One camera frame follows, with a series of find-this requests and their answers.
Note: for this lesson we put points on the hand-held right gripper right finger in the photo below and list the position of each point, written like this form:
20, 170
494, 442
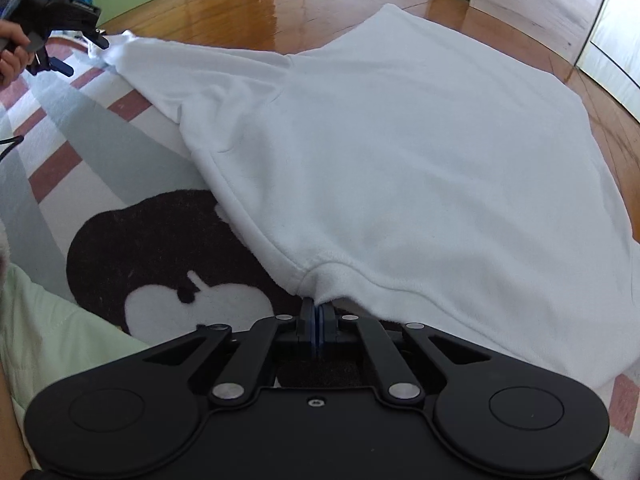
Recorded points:
327, 322

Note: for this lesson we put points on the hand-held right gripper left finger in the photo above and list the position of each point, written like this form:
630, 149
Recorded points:
306, 325

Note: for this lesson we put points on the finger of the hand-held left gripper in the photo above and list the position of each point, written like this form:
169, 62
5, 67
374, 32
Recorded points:
60, 67
97, 39

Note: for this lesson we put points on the white sweatshirt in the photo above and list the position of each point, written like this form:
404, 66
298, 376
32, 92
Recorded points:
400, 160

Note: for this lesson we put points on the person's left hand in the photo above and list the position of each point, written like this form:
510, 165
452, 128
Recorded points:
10, 40

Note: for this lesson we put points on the striped printed rug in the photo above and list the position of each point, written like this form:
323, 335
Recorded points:
100, 160

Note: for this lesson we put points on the light green clothing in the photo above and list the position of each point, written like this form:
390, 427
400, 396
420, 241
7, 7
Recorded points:
50, 335

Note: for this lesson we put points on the white panelled door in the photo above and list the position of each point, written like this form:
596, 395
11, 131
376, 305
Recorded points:
615, 50

